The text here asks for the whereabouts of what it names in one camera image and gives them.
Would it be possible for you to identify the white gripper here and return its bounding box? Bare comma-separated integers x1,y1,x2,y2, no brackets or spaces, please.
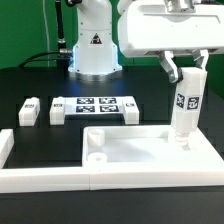
118,0,224,83

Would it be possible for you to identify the white desk top tray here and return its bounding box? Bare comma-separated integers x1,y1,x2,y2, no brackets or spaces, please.
82,125,221,166

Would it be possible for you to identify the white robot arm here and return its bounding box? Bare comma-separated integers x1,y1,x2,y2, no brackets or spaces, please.
66,0,224,83

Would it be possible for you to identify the white L-shaped corner fence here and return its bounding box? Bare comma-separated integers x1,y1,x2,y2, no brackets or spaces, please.
0,129,224,193

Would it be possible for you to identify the black cable bundle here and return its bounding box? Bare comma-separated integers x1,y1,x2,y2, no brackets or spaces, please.
18,0,74,68

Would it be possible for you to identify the white marker base plate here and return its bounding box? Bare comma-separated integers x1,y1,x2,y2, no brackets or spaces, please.
63,96,136,116

